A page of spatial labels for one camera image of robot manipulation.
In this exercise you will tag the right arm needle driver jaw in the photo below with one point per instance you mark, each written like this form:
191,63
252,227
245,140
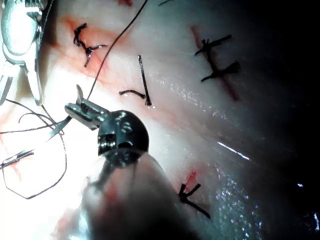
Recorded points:
5,90
35,85

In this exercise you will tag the left arm needle driver jaw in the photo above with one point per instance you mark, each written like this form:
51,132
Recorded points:
85,116
92,108

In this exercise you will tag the right arm needle driver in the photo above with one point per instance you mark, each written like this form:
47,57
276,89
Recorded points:
20,32

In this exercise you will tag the left arm needle driver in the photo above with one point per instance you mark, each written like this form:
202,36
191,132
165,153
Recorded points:
125,135

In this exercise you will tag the curved steel needle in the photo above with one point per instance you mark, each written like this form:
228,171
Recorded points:
58,128

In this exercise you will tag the black thread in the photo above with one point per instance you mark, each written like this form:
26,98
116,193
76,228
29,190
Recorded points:
117,37

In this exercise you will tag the dark left arm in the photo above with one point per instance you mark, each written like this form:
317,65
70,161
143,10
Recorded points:
140,205

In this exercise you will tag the tissue pad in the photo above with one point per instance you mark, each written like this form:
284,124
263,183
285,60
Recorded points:
175,112

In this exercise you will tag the black stitching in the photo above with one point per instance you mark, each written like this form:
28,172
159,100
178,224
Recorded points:
211,60
144,80
17,158
88,50
185,197

